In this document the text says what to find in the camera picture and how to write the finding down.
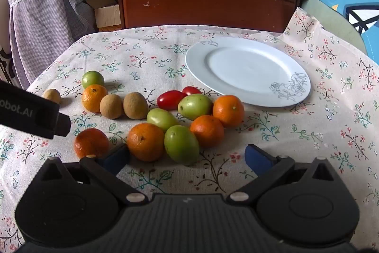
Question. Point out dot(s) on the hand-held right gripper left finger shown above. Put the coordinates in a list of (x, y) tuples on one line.
[(115, 158)]

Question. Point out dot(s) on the floral tablecloth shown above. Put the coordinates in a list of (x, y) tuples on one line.
[(142, 63)]

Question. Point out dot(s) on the red cherry tomato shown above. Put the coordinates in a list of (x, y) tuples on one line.
[(191, 90), (171, 99)]

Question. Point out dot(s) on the brown cardboard box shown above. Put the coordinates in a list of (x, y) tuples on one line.
[(108, 16)]

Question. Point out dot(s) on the orange mandarin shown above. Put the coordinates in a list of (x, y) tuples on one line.
[(145, 142), (91, 143), (207, 131), (94, 98), (228, 110)]

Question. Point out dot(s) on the green jujube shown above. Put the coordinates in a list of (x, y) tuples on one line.
[(181, 144), (93, 79), (194, 106), (162, 119)]

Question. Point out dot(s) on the pale green bedding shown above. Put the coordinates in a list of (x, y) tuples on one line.
[(325, 20)]

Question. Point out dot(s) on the white plate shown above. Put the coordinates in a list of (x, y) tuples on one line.
[(245, 69)]

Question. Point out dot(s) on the lilac checked cloth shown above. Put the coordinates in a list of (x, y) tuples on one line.
[(44, 33)]

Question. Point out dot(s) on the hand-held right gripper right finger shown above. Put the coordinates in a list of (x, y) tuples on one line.
[(258, 159)]

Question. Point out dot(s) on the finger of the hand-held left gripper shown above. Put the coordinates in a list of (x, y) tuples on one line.
[(63, 124)]

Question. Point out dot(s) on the small brown round fruit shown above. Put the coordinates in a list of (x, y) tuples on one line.
[(51, 96)]

